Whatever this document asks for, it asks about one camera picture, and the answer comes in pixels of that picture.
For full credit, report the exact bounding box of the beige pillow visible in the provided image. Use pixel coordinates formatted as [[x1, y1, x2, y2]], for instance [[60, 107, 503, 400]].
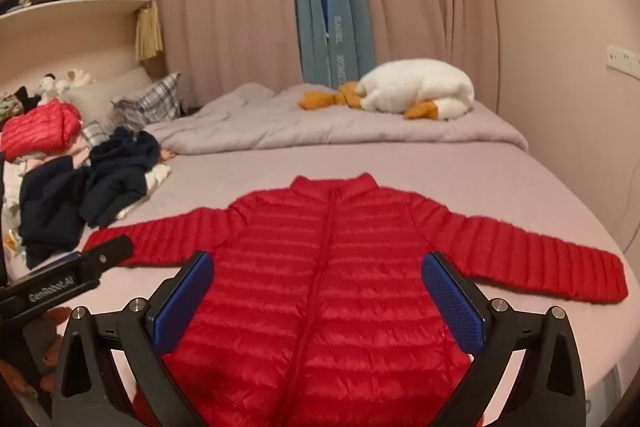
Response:
[[65, 68, 153, 112]]

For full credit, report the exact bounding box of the green patterned cloth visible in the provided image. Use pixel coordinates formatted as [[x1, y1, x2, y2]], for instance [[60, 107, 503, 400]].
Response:
[[0, 92, 23, 118]]

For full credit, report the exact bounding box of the red down jacket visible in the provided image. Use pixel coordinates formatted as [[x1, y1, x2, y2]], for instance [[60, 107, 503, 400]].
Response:
[[0, 101, 83, 162], [82, 173, 629, 427]]

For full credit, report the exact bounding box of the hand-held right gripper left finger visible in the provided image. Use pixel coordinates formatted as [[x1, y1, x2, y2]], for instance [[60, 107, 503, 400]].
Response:
[[52, 250, 216, 427]]

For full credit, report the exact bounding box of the white wall power strip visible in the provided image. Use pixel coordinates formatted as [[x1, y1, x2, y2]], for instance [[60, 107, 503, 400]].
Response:
[[606, 44, 640, 80]]

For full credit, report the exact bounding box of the white cloth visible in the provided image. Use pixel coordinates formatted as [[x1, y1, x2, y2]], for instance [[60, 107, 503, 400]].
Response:
[[145, 164, 172, 195]]

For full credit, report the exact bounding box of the grey duvet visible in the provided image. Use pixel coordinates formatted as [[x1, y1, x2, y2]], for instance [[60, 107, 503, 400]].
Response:
[[145, 82, 530, 156]]

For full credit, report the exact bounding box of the white goose plush toy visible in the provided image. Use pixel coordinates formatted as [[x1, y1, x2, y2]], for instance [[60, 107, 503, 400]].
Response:
[[299, 58, 475, 122]]

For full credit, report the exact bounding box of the small white plush toy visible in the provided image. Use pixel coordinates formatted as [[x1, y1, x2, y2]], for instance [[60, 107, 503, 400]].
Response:
[[35, 69, 93, 102]]

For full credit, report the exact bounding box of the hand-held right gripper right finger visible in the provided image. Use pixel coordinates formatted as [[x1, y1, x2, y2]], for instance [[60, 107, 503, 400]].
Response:
[[421, 250, 587, 427]]

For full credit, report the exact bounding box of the plaid pillow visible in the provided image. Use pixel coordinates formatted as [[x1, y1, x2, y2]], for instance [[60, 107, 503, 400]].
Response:
[[112, 73, 182, 128]]

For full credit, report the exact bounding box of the yellow hanging tassel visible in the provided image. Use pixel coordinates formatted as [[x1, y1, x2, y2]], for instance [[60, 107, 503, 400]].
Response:
[[135, 2, 165, 62]]

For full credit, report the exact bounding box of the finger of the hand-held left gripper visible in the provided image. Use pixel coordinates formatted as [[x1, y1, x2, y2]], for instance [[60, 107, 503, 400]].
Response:
[[82, 235, 135, 268]]

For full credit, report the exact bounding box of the navy hooded jacket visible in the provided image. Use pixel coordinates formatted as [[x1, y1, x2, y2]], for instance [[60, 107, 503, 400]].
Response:
[[80, 127, 162, 229]]

